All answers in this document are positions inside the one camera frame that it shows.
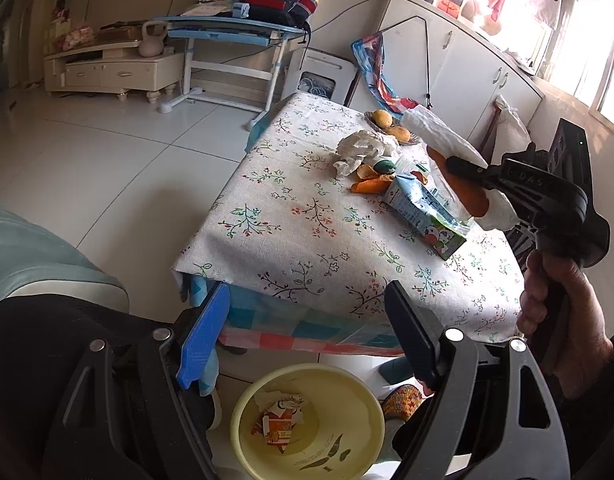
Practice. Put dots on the floral tablecloth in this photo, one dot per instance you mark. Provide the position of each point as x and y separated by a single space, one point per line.
307 220

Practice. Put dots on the orange peel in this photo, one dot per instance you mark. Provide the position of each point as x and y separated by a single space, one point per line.
369 185

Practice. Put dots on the woven fruit plate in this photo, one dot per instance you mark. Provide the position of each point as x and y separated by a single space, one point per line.
417 137

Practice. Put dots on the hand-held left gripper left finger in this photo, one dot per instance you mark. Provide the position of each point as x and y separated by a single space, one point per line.
202 335

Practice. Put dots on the colourful printed cloth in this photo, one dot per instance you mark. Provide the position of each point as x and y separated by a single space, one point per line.
374 70

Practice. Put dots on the black chair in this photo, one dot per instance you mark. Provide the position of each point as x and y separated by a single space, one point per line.
519 245

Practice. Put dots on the blue study desk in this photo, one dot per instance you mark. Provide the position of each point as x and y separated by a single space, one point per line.
227 27

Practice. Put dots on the crumpled snack wrapper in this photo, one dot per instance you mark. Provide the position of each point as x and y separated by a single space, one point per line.
277 422

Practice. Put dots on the patterned slipper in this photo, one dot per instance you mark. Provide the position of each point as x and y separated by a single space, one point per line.
402 402

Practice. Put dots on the yellow plastic bin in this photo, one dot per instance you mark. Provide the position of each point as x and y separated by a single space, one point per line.
337 410

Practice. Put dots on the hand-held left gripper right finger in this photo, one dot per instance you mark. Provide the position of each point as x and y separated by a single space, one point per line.
412 335

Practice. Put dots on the person's right forearm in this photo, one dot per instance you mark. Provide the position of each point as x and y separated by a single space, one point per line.
602 435

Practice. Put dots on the person's right hand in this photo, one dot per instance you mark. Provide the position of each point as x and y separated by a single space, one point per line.
584 345

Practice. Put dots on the dark striped backpack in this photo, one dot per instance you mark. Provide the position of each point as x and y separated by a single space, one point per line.
279 0

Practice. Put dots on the teal sofa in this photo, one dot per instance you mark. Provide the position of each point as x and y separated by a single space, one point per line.
42 255

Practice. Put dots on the pink kettlebell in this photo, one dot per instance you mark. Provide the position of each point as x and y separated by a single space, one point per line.
152 42

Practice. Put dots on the small drink carton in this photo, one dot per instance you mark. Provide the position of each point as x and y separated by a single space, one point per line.
417 210

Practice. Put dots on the checked plastic table cover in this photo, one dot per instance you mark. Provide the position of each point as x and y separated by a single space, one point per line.
287 320

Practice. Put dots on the white hanging bag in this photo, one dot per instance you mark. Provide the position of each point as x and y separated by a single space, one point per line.
512 127

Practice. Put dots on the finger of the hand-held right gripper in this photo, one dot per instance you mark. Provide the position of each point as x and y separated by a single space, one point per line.
467 167

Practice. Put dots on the white storage cabinet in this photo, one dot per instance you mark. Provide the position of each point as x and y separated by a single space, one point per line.
467 60

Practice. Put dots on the white box appliance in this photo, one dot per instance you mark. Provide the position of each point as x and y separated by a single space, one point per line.
327 70

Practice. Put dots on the yellow mango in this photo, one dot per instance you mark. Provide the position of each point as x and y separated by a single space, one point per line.
399 133
383 118

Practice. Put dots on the cream tv cabinet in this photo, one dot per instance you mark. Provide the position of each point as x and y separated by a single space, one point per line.
117 72

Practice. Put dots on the white tissue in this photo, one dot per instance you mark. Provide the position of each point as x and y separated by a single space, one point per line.
362 147

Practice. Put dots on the green crumpled wrapper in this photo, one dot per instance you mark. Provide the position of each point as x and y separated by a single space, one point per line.
385 166

